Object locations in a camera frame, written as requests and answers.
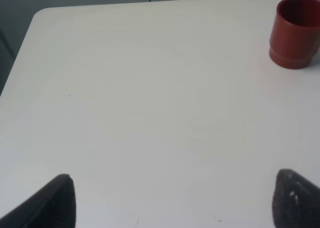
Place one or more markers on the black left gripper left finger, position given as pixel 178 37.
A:
pixel 53 206

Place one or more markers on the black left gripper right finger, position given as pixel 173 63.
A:
pixel 295 201

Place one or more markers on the red plastic cup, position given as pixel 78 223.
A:
pixel 295 35

